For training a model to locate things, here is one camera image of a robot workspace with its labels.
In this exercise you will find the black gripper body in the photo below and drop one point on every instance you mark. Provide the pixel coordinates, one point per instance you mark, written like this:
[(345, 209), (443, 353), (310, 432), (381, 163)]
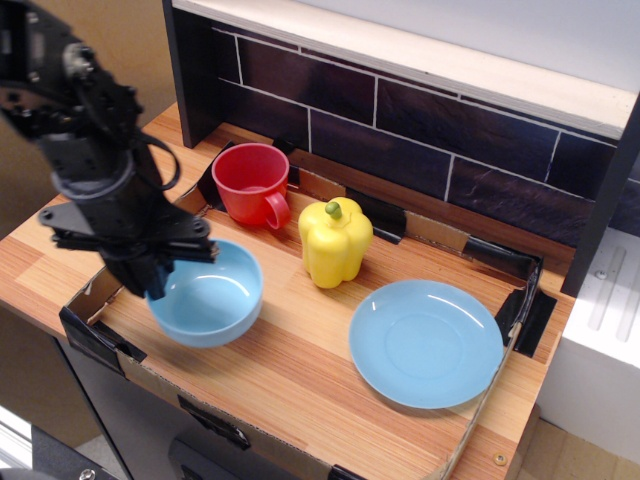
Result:
[(124, 215)]

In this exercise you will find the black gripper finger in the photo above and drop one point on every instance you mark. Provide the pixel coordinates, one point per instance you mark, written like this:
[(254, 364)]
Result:
[(159, 275), (132, 272)]

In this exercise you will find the light blue bowl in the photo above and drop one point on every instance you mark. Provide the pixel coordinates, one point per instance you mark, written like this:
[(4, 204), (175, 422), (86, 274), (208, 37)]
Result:
[(211, 304)]

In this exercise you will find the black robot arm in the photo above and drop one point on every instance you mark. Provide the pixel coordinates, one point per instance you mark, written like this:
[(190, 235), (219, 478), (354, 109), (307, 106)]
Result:
[(55, 94)]

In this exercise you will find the light blue plate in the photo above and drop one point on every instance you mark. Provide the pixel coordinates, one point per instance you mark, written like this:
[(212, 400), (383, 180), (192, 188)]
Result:
[(425, 344)]

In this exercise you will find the cardboard tray border with tape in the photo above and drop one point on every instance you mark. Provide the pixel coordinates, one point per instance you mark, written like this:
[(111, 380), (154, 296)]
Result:
[(354, 366)]

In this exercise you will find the red plastic cup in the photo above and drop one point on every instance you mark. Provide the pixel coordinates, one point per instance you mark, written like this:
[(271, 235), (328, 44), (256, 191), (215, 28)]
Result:
[(251, 180)]

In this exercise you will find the yellow toy bell pepper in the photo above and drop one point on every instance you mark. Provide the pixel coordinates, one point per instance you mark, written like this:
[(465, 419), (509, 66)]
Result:
[(335, 236)]

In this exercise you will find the wooden shelf with tile backsplash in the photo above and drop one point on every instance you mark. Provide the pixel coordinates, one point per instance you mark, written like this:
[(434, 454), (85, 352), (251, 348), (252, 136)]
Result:
[(537, 160)]

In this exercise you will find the white appliance at right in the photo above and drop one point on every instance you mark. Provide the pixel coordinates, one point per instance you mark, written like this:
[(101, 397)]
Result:
[(591, 389)]

